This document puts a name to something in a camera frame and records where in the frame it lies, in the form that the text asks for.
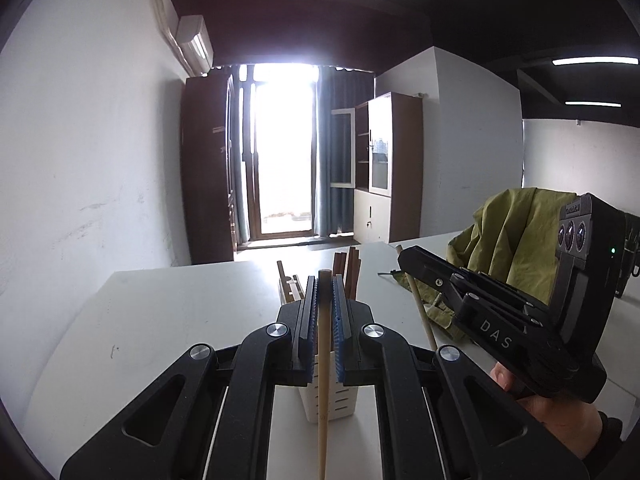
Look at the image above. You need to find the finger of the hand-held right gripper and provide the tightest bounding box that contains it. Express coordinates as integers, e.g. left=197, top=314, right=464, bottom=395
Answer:
left=397, top=246, right=544, bottom=332
left=407, top=245, right=552, bottom=312

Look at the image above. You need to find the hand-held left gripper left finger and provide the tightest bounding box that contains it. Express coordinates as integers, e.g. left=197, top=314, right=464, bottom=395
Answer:
left=60, top=275, right=319, bottom=480

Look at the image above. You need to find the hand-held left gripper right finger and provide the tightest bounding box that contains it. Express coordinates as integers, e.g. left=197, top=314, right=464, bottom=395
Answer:
left=332, top=274, right=591, bottom=480

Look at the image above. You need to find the light bamboo chopstick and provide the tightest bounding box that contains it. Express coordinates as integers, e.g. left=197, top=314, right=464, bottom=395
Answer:
left=395, top=244, right=439, bottom=353
left=315, top=269, right=334, bottom=480

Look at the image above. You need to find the bunch of wooden chopsticks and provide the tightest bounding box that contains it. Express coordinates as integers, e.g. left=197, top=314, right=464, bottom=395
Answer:
left=332, top=245, right=362, bottom=302

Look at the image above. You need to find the cream plastic utensil holder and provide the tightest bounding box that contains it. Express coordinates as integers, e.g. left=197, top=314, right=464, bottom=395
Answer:
left=299, top=352, right=358, bottom=424

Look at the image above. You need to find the person's right hand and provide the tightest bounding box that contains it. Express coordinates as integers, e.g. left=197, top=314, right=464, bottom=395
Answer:
left=490, top=364, right=606, bottom=462

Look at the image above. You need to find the small wooden rack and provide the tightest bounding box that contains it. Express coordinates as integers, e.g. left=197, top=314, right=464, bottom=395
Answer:
left=276, top=259, right=307, bottom=307

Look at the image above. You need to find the olive green jacket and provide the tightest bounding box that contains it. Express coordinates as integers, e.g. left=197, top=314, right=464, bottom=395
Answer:
left=392, top=187, right=592, bottom=347

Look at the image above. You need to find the brown and white cabinet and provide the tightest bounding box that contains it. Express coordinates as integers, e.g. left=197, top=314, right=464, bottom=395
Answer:
left=352, top=91, right=425, bottom=244

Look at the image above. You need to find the dark object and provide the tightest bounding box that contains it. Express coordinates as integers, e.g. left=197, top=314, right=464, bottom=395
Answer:
left=619, top=220, right=640, bottom=300

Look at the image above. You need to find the open white cabinet door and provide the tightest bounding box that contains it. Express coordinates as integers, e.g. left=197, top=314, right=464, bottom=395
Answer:
left=330, top=107, right=357, bottom=191

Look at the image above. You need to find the glass balcony door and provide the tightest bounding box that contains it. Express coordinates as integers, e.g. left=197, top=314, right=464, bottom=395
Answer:
left=235, top=62, right=321, bottom=244

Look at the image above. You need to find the dark brown wardrobe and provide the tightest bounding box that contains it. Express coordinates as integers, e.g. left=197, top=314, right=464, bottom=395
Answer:
left=180, top=72, right=247, bottom=266

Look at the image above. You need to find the grey curtain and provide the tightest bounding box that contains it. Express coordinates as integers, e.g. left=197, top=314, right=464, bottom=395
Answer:
left=315, top=65, right=376, bottom=238

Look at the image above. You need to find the white air conditioner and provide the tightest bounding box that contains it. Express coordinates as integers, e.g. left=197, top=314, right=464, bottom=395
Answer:
left=176, top=15, right=215, bottom=74

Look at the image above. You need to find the white wall pipe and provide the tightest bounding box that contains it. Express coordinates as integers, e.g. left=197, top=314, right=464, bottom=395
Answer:
left=144, top=0, right=192, bottom=74

